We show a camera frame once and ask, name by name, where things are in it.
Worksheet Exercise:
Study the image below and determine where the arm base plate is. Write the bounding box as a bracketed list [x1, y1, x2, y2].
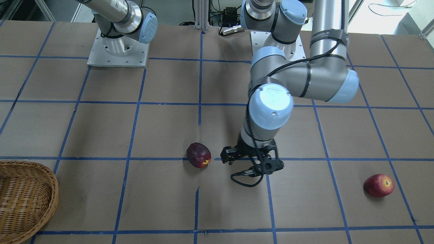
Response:
[87, 29, 149, 68]
[250, 31, 307, 61]

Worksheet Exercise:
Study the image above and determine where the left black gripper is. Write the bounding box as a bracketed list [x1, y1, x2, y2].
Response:
[237, 135, 284, 176]

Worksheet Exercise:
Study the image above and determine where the woven wicker basket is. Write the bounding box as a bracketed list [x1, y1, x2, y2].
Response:
[0, 160, 59, 244]

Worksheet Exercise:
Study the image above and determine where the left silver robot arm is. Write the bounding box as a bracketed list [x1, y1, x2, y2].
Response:
[221, 0, 359, 175]

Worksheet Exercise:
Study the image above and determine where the dark red apple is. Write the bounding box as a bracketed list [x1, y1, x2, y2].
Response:
[186, 142, 212, 168]

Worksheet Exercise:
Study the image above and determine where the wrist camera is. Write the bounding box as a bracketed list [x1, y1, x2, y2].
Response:
[220, 146, 242, 165]

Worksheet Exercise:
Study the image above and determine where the red yellow apple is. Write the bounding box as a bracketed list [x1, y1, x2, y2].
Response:
[363, 174, 395, 198]

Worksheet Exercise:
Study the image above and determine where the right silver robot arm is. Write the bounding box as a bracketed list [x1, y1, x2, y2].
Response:
[79, 0, 293, 179]

